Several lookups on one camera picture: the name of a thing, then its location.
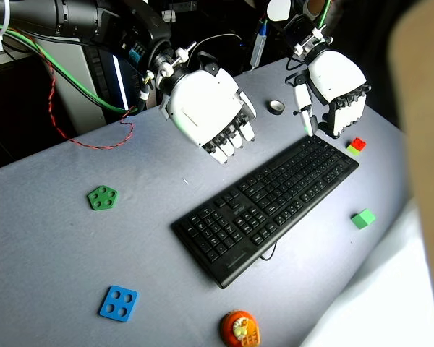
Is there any black keyboard cable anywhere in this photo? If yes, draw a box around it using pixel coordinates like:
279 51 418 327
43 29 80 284
260 241 278 262

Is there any beige panel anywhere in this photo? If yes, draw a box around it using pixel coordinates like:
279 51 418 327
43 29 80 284
388 0 434 347

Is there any white zip tie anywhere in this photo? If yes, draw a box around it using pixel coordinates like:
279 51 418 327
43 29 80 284
0 0 12 51

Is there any person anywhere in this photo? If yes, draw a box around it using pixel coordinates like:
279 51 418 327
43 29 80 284
306 0 332 15

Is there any silver blue connector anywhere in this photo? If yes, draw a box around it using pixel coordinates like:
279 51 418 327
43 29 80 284
250 17 269 70

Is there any red black twisted cable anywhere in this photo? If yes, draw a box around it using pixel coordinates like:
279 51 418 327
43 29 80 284
0 28 138 150

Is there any black computer keyboard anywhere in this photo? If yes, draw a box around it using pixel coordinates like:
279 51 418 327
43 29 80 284
170 135 359 290

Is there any green cube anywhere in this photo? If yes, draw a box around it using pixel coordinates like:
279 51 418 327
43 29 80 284
350 208 377 231

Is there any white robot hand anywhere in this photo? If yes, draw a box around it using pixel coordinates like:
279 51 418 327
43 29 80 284
284 48 372 140
158 61 257 166

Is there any green pentagon block with holes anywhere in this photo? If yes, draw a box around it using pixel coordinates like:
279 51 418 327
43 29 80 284
87 185 119 212

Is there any blue square block with holes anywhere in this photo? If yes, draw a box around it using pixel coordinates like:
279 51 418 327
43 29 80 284
98 285 140 323

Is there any orange toy cake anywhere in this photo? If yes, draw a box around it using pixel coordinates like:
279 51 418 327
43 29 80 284
219 309 261 347

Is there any white cloth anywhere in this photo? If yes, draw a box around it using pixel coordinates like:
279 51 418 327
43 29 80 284
299 198 434 347

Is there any thin black cable loop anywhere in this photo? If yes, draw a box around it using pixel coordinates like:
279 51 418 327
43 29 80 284
187 33 244 69

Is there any black power strip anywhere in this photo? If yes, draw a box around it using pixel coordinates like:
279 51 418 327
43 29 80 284
168 1 199 14

